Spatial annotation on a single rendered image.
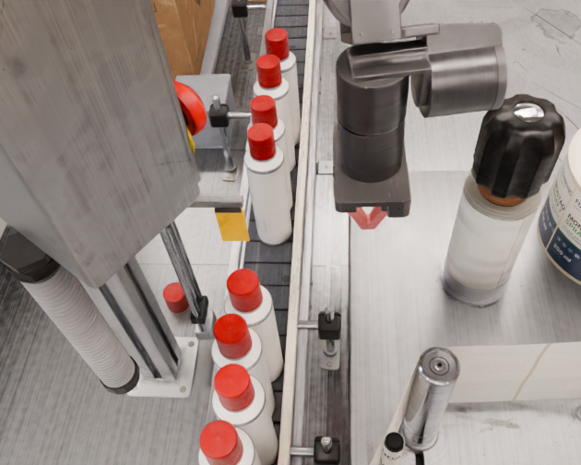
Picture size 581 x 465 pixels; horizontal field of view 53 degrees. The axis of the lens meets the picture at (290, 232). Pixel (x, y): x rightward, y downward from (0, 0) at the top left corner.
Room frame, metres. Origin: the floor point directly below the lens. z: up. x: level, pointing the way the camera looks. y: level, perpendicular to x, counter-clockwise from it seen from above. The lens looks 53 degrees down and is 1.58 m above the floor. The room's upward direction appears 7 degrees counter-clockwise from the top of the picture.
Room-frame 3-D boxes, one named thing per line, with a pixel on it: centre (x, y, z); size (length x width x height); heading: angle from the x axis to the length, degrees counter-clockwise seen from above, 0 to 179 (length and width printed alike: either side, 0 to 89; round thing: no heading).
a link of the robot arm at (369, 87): (0.37, -0.08, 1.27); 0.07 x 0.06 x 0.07; 90
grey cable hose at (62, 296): (0.23, 0.17, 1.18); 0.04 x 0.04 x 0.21
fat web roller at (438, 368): (0.21, -0.12, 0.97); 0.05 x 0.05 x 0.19
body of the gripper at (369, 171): (0.37, -0.08, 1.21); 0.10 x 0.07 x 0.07; 173
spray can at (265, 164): (0.53, 0.02, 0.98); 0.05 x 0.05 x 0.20
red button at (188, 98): (0.30, 0.06, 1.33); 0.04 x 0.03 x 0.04; 47
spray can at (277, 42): (0.72, -0.01, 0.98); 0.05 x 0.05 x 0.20
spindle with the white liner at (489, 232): (0.41, -0.24, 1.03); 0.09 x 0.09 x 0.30
